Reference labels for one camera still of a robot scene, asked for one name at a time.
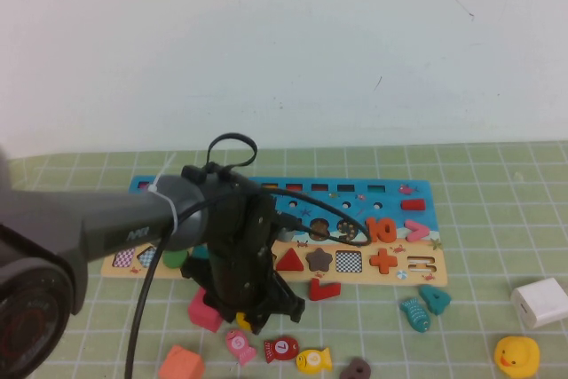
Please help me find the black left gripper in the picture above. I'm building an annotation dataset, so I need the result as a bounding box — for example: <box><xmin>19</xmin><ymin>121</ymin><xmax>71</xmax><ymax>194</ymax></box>
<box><xmin>181</xmin><ymin>183</ymin><xmax>307</xmax><ymax>336</ymax></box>

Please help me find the pink square block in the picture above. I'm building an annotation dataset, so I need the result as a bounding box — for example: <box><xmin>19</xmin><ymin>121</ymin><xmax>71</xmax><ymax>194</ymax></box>
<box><xmin>187</xmin><ymin>288</ymin><xmax>223</xmax><ymax>334</ymax></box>

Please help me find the red triangle piece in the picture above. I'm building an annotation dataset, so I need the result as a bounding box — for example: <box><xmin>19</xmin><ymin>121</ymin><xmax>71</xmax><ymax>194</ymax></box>
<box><xmin>277</xmin><ymin>248</ymin><xmax>306</xmax><ymax>272</ymax></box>

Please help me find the red less-than sign piece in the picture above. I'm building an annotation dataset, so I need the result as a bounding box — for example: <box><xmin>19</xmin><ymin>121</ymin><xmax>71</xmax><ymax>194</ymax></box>
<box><xmin>309</xmin><ymin>277</ymin><xmax>342</xmax><ymax>303</ymax></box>

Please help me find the teal heart piece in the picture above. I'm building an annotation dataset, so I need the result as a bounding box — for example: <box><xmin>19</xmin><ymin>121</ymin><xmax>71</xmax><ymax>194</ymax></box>
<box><xmin>190</xmin><ymin>244</ymin><xmax>213</xmax><ymax>263</ymax></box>

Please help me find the green circle piece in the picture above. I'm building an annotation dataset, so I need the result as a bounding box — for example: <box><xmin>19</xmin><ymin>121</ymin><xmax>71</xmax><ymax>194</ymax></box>
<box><xmin>162</xmin><ymin>249</ymin><xmax>187</xmax><ymax>268</ymax></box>

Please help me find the brown number eight piece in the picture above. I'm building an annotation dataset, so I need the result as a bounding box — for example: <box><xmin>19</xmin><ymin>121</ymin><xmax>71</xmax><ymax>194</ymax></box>
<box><xmin>339</xmin><ymin>355</ymin><xmax>372</xmax><ymax>379</ymax></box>

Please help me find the orange plus sign piece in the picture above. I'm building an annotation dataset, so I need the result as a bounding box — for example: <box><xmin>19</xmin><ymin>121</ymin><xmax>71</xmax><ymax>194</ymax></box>
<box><xmin>369</xmin><ymin>247</ymin><xmax>398</xmax><ymax>273</ymax></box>

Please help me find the orange number ten piece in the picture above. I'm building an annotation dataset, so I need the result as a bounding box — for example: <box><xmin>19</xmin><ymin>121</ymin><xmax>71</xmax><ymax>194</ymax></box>
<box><xmin>366</xmin><ymin>217</ymin><xmax>398</xmax><ymax>245</ymax></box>

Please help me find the wooden number shape puzzle board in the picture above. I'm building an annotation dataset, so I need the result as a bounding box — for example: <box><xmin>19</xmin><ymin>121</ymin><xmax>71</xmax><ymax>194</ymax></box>
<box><xmin>100</xmin><ymin>174</ymin><xmax>448</xmax><ymax>287</ymax></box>

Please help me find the teal number four piece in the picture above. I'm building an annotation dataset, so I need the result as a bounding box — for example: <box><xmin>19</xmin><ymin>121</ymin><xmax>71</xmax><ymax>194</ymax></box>
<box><xmin>417</xmin><ymin>284</ymin><xmax>452</xmax><ymax>316</ymax></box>

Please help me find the pink greater-than sign piece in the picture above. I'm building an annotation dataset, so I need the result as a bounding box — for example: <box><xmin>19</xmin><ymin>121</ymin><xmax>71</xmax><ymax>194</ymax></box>
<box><xmin>404</xmin><ymin>220</ymin><xmax>430</xmax><ymax>242</ymax></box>

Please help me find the pink wooden fish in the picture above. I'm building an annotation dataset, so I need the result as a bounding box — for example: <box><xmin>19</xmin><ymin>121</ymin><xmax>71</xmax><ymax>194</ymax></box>
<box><xmin>225</xmin><ymin>328</ymin><xmax>257</xmax><ymax>367</ymax></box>

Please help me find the red wooden fish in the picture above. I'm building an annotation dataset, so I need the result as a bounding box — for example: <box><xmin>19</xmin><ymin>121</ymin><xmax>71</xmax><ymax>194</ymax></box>
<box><xmin>264</xmin><ymin>336</ymin><xmax>300</xmax><ymax>363</ymax></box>

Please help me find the yellow wooden fish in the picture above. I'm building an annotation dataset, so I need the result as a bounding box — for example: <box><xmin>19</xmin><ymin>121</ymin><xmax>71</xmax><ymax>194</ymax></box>
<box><xmin>296</xmin><ymin>346</ymin><xmax>333</xmax><ymax>375</ymax></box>

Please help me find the orange wooden block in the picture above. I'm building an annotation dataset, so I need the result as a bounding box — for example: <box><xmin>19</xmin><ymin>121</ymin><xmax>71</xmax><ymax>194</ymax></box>
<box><xmin>158</xmin><ymin>343</ymin><xmax>206</xmax><ymax>379</ymax></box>

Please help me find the white zip tie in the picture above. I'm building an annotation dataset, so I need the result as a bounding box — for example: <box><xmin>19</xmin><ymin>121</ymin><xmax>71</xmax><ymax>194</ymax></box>
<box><xmin>149</xmin><ymin>152</ymin><xmax>179</xmax><ymax>238</ymax></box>

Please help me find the teal wooden fish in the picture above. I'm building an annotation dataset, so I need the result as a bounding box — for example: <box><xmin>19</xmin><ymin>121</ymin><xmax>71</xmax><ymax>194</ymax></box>
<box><xmin>398</xmin><ymin>296</ymin><xmax>430</xmax><ymax>334</ymax></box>

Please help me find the green checkered tablecloth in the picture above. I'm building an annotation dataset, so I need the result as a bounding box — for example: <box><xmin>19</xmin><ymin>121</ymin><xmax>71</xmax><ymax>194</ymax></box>
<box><xmin>0</xmin><ymin>141</ymin><xmax>568</xmax><ymax>379</ymax></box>

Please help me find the yellow rubber duck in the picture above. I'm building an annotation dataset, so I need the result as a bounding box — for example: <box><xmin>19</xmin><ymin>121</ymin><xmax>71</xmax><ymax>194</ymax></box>
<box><xmin>494</xmin><ymin>336</ymin><xmax>541</xmax><ymax>374</ymax></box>

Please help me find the black looped cable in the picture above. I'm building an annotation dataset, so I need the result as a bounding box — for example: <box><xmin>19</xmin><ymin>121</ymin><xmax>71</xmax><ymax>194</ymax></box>
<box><xmin>180</xmin><ymin>132</ymin><xmax>258</xmax><ymax>185</ymax></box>

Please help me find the white USB wall charger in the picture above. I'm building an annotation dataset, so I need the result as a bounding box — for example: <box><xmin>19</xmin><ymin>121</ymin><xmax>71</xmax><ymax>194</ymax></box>
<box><xmin>509</xmin><ymin>276</ymin><xmax>568</xmax><ymax>330</ymax></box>

